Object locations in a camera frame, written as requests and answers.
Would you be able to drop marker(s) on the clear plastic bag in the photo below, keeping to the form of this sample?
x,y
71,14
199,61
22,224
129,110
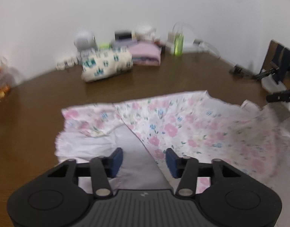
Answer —
x,y
12,72

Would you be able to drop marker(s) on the cream folded cloth teal print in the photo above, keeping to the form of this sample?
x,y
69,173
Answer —
x,y
104,63

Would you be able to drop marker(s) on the small white jars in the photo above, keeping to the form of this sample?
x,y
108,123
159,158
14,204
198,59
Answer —
x,y
67,63

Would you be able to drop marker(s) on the black box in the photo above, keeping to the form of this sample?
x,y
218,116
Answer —
x,y
123,36

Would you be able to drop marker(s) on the brown wooden chair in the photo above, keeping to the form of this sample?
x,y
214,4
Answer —
x,y
285,59

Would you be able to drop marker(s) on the green liquid bottle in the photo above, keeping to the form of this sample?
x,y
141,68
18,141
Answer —
x,y
178,43

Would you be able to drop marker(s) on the pink floral garment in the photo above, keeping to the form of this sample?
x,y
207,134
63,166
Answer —
x,y
173,127

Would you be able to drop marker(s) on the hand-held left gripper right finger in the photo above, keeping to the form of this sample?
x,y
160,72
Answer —
x,y
171,163

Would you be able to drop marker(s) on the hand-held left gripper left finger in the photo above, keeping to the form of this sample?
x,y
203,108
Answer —
x,y
117,162

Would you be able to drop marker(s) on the small green object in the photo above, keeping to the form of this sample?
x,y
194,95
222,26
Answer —
x,y
104,46

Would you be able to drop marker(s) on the lavender folded cloth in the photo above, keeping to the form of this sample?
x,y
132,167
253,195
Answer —
x,y
124,43

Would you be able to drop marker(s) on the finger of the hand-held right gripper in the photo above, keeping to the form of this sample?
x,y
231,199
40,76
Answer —
x,y
281,97

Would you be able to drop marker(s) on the white round toy robot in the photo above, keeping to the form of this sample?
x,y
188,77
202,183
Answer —
x,y
84,40

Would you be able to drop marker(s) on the pink folded clothes stack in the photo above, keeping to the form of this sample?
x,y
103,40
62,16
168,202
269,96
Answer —
x,y
145,52

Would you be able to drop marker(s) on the black tripod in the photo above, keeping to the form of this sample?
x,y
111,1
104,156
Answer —
x,y
244,72

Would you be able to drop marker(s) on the white plastic bag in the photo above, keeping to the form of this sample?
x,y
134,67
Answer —
x,y
269,84

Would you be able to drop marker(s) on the grey cloth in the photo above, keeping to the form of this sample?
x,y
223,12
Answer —
x,y
135,151

